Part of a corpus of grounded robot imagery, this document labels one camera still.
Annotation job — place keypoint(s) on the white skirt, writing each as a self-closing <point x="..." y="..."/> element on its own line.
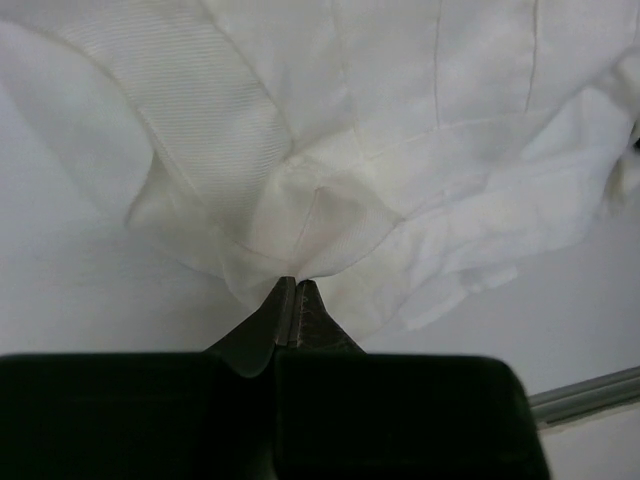
<point x="385" y="148"/>

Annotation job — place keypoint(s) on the aluminium frame rail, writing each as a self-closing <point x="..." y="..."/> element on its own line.
<point x="572" y="402"/>

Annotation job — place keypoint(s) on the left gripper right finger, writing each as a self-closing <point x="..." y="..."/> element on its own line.
<point x="313" y="328"/>

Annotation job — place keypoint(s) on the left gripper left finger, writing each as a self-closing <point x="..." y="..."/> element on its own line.
<point x="248" y="348"/>

